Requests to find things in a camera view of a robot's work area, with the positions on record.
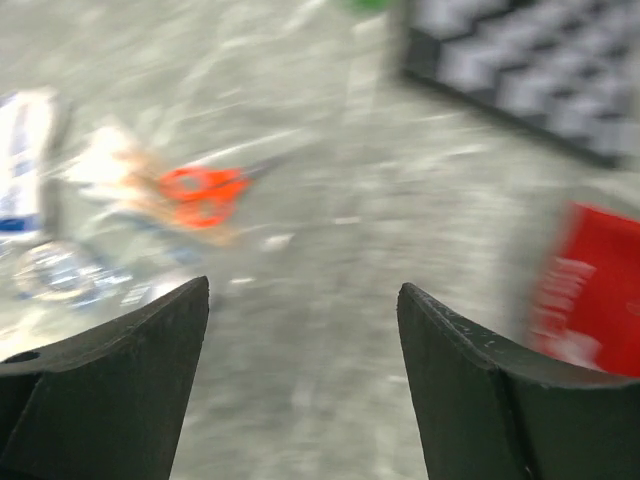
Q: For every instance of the green plastic clip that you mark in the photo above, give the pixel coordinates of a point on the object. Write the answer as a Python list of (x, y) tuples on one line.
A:
[(369, 6)]

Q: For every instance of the orange handled scissors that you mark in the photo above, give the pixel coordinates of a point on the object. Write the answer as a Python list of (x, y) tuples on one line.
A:
[(205, 197)]

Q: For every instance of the white bandage packet right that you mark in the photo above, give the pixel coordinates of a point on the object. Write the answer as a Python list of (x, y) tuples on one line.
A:
[(28, 129)]

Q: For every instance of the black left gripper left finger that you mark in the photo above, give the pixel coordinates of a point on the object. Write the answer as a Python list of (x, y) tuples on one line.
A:
[(108, 403)]

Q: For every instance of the black grey chessboard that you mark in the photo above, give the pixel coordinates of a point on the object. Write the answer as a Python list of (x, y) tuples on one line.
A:
[(561, 68)]

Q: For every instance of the bag of cotton swabs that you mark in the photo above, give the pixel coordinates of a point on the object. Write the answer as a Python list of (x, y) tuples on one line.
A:
[(116, 169)]

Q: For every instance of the red first aid kit pouch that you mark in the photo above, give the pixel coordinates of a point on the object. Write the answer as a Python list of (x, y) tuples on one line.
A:
[(586, 303)]

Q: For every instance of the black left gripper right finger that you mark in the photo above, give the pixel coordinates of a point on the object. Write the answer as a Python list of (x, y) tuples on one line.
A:
[(488, 408)]

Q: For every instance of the medical tape roll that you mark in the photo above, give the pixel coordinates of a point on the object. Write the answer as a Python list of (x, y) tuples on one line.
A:
[(54, 271)]

